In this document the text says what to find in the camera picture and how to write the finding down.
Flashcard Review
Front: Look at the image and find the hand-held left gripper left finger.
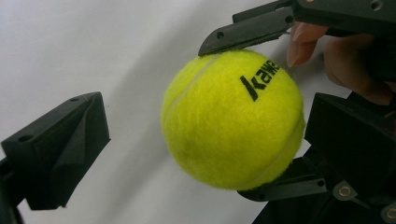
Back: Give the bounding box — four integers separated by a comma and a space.
0, 91, 111, 211

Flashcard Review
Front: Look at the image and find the yellow tennis ball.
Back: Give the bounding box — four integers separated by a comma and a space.
160, 49, 306, 191

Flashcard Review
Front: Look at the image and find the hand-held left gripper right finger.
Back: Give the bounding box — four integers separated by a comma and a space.
304, 91, 396, 205

